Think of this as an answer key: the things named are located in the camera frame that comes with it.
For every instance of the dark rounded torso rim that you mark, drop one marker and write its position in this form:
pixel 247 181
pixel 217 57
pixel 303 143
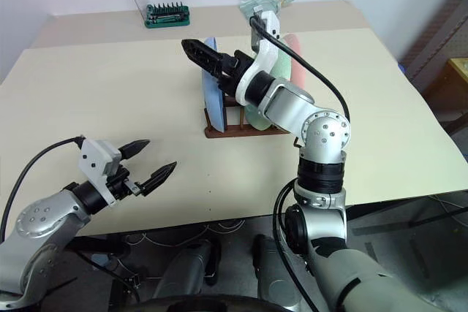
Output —
pixel 204 303

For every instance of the clear teal plastic dustpan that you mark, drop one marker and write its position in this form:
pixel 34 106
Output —
pixel 252 2

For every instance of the blue plastic plate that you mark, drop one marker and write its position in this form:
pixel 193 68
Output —
pixel 214 107

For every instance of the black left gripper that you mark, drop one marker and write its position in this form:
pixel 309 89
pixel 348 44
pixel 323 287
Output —
pixel 120 186

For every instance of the brown pegboard cabinet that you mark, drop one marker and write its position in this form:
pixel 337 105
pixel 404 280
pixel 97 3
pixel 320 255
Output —
pixel 438 34

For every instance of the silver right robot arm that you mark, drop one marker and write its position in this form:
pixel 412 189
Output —
pixel 292 103

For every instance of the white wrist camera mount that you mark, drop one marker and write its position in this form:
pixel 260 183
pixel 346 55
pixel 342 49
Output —
pixel 93 156
pixel 265 56

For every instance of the pink plastic plate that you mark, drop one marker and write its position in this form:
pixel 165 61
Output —
pixel 296 43

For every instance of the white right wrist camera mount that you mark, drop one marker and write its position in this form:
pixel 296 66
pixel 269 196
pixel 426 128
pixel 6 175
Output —
pixel 265 56

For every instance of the green plastic plate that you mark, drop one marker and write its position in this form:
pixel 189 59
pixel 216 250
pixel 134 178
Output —
pixel 283 67

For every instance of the dark grey rounded leg shell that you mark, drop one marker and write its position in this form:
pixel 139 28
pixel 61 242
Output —
pixel 270 275
pixel 190 268

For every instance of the cream table cover sheet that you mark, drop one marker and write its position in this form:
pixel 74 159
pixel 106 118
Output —
pixel 109 82

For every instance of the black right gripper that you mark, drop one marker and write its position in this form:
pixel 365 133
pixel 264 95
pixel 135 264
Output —
pixel 229 71

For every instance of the brown wooden dish rack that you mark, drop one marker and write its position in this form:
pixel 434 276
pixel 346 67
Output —
pixel 234 132

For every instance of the black table crossbar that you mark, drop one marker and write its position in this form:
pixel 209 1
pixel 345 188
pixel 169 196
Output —
pixel 98 244

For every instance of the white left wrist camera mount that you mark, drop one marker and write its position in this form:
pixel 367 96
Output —
pixel 93 156

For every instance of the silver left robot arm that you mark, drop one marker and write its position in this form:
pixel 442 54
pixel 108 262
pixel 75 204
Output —
pixel 36 217

